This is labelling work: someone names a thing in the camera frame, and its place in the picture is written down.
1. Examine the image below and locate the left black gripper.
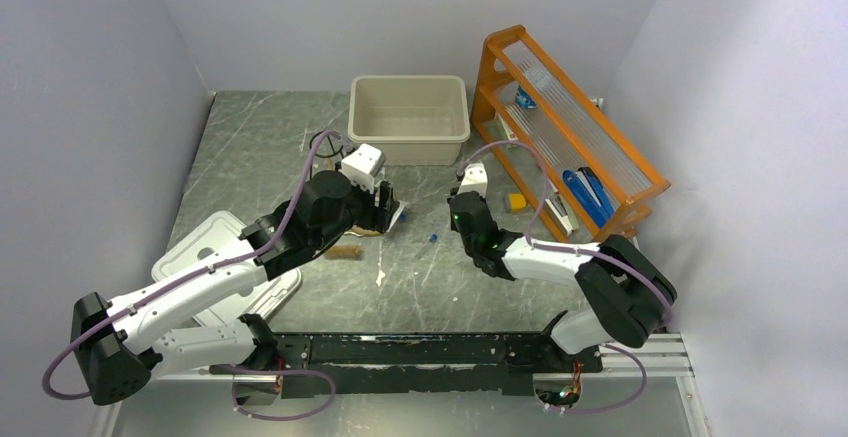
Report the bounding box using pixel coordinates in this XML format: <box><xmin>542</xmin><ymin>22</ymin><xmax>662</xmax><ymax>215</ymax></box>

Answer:
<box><xmin>313</xmin><ymin>172</ymin><xmax>400</xmax><ymax>250</ymax></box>

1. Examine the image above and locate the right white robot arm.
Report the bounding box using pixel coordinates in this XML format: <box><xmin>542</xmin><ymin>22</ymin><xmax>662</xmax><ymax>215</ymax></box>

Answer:
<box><xmin>447</xmin><ymin>191</ymin><xmax>677</xmax><ymax>371</ymax></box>

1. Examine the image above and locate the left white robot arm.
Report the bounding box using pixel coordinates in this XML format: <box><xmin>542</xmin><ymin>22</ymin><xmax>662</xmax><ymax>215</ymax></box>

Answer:
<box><xmin>69</xmin><ymin>170</ymin><xmax>404</xmax><ymax>406</ymax></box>

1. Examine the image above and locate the yellow rubber tube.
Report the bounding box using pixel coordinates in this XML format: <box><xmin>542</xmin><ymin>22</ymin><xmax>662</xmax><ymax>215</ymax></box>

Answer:
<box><xmin>349</xmin><ymin>225</ymin><xmax>383</xmax><ymax>238</ymax></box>

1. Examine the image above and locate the white powder bag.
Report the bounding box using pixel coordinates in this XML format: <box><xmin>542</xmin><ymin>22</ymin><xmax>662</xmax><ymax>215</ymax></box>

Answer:
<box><xmin>389</xmin><ymin>201</ymin><xmax>408</xmax><ymax>229</ymax></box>

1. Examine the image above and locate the brown test tube brush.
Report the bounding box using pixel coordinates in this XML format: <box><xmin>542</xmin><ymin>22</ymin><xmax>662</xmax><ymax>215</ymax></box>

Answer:
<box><xmin>324</xmin><ymin>244</ymin><xmax>364</xmax><ymax>260</ymax></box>

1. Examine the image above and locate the black metal tripod stand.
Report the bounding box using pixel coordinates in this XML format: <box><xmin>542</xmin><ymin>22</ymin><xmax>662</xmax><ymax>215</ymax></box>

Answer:
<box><xmin>308</xmin><ymin>131</ymin><xmax>344</xmax><ymax>158</ymax></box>

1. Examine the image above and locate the beige plastic bin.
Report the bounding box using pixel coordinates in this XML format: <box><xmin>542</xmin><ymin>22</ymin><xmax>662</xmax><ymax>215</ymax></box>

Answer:
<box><xmin>347</xmin><ymin>75</ymin><xmax>470</xmax><ymax>166</ymax></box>

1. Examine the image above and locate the yellow grey sponge block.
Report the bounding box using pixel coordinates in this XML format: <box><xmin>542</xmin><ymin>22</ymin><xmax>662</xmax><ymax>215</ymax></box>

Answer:
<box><xmin>504</xmin><ymin>193</ymin><xmax>529</xmax><ymax>213</ymax></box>

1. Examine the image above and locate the white box on shelf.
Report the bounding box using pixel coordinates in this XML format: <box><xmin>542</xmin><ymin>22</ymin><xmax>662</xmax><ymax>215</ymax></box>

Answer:
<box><xmin>495</xmin><ymin>116</ymin><xmax>519</xmax><ymax>148</ymax></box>

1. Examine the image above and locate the white bin lid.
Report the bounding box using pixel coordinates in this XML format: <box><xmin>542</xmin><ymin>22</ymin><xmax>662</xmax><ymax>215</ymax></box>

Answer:
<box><xmin>150</xmin><ymin>210</ymin><xmax>303</xmax><ymax>329</ymax></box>

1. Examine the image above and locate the blue white cup on shelf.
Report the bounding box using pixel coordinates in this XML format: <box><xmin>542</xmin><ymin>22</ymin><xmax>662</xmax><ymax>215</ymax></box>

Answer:
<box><xmin>514</xmin><ymin>86</ymin><xmax>538</xmax><ymax>110</ymax></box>

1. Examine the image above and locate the blue folder on shelf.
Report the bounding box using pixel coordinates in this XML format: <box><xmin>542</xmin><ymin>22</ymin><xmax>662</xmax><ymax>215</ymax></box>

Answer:
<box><xmin>562</xmin><ymin>167</ymin><xmax>614</xmax><ymax>228</ymax></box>

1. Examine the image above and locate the orange wooden shelf rack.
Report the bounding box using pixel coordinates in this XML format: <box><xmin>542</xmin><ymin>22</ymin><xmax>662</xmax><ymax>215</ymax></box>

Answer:
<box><xmin>470</xmin><ymin>25</ymin><xmax>670</xmax><ymax>240</ymax></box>

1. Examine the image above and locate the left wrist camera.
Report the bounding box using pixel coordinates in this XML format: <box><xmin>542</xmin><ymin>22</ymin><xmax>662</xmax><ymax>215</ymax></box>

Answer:
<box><xmin>340</xmin><ymin>144</ymin><xmax>386</xmax><ymax>193</ymax></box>

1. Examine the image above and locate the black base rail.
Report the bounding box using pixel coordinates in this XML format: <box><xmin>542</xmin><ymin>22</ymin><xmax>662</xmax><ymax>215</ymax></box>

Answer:
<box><xmin>242</xmin><ymin>332</ymin><xmax>603</xmax><ymax>398</ymax></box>

